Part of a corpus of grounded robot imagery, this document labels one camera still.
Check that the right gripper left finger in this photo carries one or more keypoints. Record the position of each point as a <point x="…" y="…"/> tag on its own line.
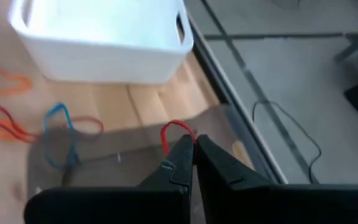
<point x="154" y="205"/>

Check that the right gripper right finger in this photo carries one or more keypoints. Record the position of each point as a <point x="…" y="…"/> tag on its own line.
<point x="244" y="202"/>

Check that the thin dark red rubber band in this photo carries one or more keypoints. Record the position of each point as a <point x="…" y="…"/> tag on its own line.
<point x="89" y="117"/>

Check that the blue rubber band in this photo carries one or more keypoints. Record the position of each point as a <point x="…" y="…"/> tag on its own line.
<point x="45" y="130"/>

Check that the white plastic basket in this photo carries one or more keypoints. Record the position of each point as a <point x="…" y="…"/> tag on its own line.
<point x="104" y="62"/>

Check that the grey metal stand base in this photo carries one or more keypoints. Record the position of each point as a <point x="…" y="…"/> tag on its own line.
<point x="356" y="40"/>

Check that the black aluminium table frame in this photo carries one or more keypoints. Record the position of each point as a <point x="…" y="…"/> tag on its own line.
<point x="202" y="57"/>

